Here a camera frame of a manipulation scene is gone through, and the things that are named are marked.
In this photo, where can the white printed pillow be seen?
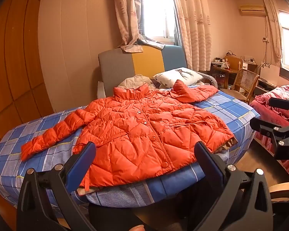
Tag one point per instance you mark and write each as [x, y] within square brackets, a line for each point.
[180, 75]

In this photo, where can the bright window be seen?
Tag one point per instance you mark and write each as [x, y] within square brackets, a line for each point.
[156, 7]

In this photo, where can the light wooden chair back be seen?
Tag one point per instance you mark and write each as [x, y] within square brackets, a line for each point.
[233, 63]

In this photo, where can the orange quilted down jacket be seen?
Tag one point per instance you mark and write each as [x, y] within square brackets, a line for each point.
[134, 130]

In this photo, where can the white flowered board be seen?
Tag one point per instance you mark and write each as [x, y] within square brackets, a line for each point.
[269, 72]

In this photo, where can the narrow beige curtain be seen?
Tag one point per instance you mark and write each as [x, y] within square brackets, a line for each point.
[273, 24]

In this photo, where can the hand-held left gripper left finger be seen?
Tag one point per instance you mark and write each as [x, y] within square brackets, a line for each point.
[83, 160]

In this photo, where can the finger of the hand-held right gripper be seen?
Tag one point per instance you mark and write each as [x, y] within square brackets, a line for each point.
[286, 104]
[284, 133]

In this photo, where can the pink ruffled bedding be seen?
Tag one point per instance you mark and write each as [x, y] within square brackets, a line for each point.
[267, 110]

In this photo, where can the dark wooden desk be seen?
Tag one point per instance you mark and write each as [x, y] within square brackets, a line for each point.
[221, 72]

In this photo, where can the beige quilted jacket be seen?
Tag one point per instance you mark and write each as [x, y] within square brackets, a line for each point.
[134, 80]

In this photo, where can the wicker chair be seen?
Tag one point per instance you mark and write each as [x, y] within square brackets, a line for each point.
[246, 79]

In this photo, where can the grey yellow blue headboard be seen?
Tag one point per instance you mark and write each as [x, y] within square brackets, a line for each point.
[147, 61]

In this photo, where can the wooden wardrobe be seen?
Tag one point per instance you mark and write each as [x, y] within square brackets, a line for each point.
[12, 65]

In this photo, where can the beige patterned curtain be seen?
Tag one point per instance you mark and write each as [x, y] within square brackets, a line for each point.
[195, 24]
[126, 12]

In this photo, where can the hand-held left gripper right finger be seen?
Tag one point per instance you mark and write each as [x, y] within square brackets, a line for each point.
[207, 161]

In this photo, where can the grey ribbed cushion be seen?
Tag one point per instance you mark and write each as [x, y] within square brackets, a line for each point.
[210, 78]

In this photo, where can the grey fuzzy cushion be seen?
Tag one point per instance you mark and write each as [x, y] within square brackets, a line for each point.
[101, 89]

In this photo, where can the bed with blue plaid sheet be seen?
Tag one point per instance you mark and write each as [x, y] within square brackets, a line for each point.
[14, 137]

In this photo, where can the wall air conditioner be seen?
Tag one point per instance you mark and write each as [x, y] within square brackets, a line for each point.
[252, 10]

